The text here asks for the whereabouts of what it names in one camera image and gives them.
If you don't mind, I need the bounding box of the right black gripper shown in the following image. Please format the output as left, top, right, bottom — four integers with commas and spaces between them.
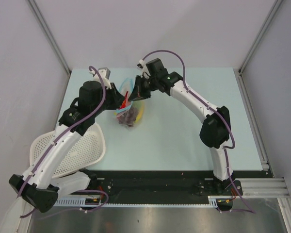
129, 75, 159, 102

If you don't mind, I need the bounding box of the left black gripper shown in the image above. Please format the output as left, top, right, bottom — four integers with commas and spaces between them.
92, 83, 125, 117

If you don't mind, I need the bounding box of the red fake apple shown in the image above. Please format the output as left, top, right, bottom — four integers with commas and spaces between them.
120, 91, 132, 109

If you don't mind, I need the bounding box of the clear zip top bag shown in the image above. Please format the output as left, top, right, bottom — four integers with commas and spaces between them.
114, 78, 145, 128

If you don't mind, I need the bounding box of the yellow fake banana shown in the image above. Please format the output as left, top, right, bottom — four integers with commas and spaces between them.
135, 101, 145, 123

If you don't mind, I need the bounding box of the dark fake grape bunch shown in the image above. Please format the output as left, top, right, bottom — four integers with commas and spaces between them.
117, 107, 138, 127

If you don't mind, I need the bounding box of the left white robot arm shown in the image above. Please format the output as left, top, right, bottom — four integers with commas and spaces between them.
9, 81, 124, 213

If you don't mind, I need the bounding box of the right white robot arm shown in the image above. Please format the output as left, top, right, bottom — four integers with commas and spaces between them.
129, 58, 234, 195

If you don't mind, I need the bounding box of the white perforated plastic basket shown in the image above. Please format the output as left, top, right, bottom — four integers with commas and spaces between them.
29, 123, 106, 178

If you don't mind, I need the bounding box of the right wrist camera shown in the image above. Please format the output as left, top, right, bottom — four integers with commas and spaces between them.
137, 59, 149, 76

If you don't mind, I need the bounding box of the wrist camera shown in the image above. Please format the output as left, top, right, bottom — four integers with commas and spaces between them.
90, 67, 112, 89
137, 59, 149, 76

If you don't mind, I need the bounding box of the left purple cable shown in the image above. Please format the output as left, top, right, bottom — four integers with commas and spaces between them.
16, 65, 110, 219

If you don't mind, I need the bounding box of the purple cable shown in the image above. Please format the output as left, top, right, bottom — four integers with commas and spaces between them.
140, 50, 257, 215
16, 65, 110, 219

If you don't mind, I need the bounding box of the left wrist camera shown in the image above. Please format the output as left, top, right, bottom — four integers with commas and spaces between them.
90, 67, 112, 89

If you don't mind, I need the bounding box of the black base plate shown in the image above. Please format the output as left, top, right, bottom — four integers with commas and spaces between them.
70, 169, 244, 204

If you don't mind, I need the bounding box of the left aluminium corner post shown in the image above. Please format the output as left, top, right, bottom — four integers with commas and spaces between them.
26, 0, 72, 77

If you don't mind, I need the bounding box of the aluminium corner post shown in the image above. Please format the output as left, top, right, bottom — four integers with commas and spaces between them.
238, 0, 285, 75
26, 0, 72, 77

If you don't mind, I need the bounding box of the white slotted cable duct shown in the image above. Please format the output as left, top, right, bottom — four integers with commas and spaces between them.
54, 197, 218, 208

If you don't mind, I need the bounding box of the right aluminium corner post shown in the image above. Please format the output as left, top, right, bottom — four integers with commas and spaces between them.
238, 0, 285, 75

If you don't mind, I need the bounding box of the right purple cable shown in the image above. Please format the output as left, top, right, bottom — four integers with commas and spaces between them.
140, 50, 257, 215

